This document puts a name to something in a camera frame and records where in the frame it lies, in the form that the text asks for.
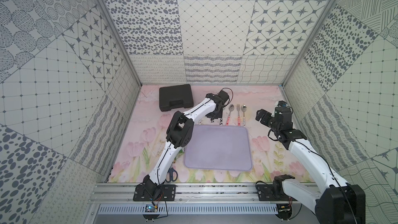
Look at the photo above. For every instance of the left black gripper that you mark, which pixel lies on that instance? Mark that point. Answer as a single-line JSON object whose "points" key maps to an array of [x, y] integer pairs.
{"points": [[214, 114]]}

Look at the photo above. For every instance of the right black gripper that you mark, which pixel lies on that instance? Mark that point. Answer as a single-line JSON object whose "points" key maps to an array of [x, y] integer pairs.
{"points": [[267, 115]]}

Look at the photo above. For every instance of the spoon with pink handle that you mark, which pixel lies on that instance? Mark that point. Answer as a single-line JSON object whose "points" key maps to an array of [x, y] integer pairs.
{"points": [[231, 109]]}

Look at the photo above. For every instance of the fork with pink handle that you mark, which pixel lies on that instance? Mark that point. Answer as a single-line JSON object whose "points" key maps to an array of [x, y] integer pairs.
{"points": [[238, 112]]}

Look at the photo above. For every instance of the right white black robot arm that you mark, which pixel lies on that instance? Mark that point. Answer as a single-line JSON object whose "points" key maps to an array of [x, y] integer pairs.
{"points": [[336, 201]]}

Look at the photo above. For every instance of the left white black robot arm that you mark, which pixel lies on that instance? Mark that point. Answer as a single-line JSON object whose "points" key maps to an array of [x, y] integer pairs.
{"points": [[179, 134]]}

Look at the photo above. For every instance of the black plastic tool case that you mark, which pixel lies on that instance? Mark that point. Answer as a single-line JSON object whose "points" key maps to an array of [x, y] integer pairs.
{"points": [[173, 97]]}

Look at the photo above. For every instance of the lavender rectangular tray mat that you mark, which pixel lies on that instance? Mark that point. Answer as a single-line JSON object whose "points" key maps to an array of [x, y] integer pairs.
{"points": [[219, 147]]}

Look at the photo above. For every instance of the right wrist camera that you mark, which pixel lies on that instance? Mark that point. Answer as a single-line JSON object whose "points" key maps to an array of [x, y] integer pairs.
{"points": [[282, 104]]}

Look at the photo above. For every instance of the spoon with white floral handle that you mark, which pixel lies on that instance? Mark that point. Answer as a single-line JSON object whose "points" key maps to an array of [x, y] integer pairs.
{"points": [[244, 108]]}

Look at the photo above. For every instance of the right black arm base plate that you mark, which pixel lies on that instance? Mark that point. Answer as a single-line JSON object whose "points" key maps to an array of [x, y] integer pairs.
{"points": [[265, 193]]}

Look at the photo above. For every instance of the scissors with blue handles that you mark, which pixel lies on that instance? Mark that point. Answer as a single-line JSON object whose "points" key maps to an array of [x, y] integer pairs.
{"points": [[171, 176]]}

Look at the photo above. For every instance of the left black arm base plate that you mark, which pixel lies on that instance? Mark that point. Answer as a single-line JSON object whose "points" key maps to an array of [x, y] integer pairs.
{"points": [[154, 193]]}

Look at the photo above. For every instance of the aluminium mounting rail frame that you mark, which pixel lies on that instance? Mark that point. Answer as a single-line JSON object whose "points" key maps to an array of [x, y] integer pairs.
{"points": [[186, 193]]}

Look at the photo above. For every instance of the white slotted cable duct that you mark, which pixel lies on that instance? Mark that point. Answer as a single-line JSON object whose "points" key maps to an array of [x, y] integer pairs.
{"points": [[185, 209]]}

